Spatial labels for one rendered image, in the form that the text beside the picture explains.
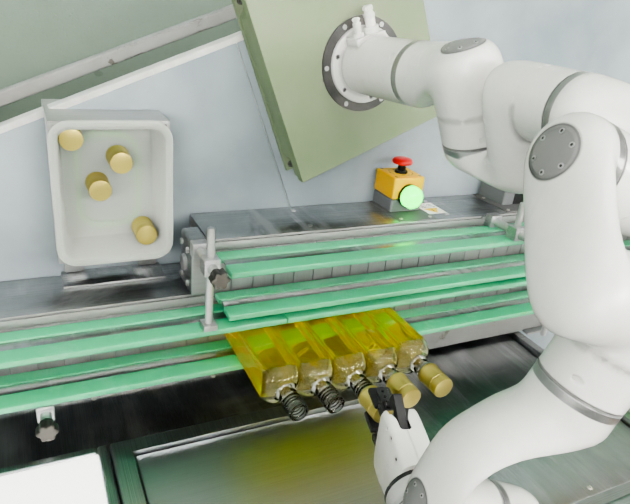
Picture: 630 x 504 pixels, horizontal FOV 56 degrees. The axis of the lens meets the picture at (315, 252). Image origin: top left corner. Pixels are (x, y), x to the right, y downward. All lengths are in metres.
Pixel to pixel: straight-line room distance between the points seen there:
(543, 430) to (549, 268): 0.15
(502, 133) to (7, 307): 0.74
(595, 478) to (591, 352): 0.62
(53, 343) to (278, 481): 0.38
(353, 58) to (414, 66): 0.16
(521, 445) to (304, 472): 0.45
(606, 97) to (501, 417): 0.32
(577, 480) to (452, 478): 0.57
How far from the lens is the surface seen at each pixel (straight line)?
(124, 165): 0.96
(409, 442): 0.76
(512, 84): 0.71
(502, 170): 0.75
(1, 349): 0.94
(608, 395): 0.57
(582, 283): 0.49
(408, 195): 1.13
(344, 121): 1.05
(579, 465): 1.17
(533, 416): 0.58
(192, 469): 0.95
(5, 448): 1.08
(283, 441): 0.99
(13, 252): 1.06
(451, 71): 0.79
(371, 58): 0.95
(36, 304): 1.00
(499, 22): 1.30
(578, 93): 0.65
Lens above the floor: 1.72
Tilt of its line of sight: 54 degrees down
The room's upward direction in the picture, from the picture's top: 134 degrees clockwise
